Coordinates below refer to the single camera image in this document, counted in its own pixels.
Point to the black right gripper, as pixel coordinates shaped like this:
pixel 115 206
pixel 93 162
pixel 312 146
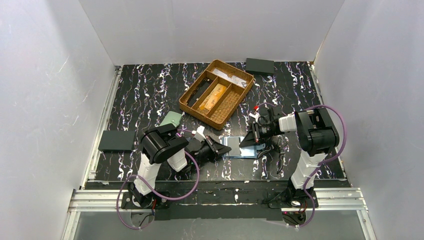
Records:
pixel 257 133

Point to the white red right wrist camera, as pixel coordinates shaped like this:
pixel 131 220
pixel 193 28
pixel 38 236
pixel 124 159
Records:
pixel 255 113

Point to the orange cards in tray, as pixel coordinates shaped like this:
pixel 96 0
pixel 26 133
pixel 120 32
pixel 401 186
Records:
pixel 210 101

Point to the light blue card holder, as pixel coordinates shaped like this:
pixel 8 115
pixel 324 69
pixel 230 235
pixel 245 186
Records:
pixel 249 152

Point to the green card holder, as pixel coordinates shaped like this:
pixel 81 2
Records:
pixel 173 118

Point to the aluminium base frame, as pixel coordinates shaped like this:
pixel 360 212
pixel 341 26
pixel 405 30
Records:
pixel 221 211

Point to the woven brown divided tray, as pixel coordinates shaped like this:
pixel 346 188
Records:
pixel 227 104

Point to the black box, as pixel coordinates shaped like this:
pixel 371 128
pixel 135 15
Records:
pixel 256 66
pixel 117 141

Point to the silver cards in tray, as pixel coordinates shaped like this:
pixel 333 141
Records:
pixel 230 77

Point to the black box at left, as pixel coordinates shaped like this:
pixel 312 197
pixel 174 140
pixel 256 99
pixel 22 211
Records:
pixel 117 141

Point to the black cards in tray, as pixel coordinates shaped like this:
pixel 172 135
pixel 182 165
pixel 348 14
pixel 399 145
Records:
pixel 198 91

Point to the black box at back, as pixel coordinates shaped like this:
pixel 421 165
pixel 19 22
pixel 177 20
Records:
pixel 256 66

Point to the black card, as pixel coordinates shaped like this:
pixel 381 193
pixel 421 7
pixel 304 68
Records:
pixel 234 143

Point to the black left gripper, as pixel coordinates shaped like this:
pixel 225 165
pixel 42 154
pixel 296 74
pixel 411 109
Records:
pixel 209 147

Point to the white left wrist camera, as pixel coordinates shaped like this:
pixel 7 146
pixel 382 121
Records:
pixel 198 134

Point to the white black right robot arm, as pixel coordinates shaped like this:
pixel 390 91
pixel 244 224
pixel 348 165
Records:
pixel 316 135

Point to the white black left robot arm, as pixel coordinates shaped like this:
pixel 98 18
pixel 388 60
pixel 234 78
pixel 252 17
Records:
pixel 164 144

